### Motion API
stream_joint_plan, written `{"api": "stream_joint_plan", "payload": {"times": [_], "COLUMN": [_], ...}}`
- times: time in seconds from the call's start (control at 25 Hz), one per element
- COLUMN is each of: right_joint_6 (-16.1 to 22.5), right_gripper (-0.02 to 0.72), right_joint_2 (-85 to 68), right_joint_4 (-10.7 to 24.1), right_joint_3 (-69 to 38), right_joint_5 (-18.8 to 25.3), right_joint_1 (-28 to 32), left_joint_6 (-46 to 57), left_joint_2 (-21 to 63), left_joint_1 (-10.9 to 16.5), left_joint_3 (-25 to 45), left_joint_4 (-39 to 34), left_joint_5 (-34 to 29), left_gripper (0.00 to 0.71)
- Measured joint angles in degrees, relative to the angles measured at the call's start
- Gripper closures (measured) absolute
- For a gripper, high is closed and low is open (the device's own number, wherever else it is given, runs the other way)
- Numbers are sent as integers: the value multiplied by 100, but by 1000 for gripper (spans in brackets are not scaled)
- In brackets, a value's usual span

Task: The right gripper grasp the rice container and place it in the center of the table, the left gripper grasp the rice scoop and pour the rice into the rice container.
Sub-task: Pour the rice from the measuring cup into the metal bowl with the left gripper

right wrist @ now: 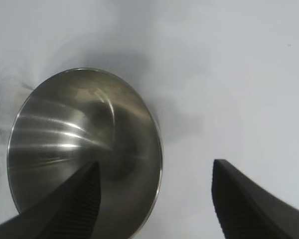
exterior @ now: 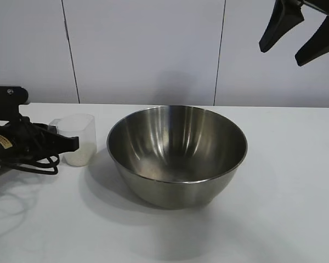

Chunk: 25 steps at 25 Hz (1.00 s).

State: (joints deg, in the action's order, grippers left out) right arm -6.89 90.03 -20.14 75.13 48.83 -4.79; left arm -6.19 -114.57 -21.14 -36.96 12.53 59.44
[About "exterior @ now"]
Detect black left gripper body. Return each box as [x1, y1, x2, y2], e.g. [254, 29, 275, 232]
[0, 85, 34, 157]

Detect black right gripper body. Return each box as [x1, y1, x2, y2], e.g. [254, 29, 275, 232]
[298, 0, 329, 31]

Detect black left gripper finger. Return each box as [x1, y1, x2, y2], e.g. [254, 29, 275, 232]
[34, 123, 59, 132]
[30, 124, 80, 153]

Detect stainless steel mixing bowl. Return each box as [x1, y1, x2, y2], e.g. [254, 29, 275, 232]
[106, 105, 248, 211]

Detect clear plastic measuring cup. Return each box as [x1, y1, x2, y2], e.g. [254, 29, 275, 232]
[48, 114, 98, 167]

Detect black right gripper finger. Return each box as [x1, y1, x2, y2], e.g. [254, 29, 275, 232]
[259, 0, 305, 53]
[294, 18, 329, 67]

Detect white rice grains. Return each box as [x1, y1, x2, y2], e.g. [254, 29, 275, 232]
[64, 142, 95, 167]

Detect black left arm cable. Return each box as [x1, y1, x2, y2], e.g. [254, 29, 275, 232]
[0, 152, 60, 176]

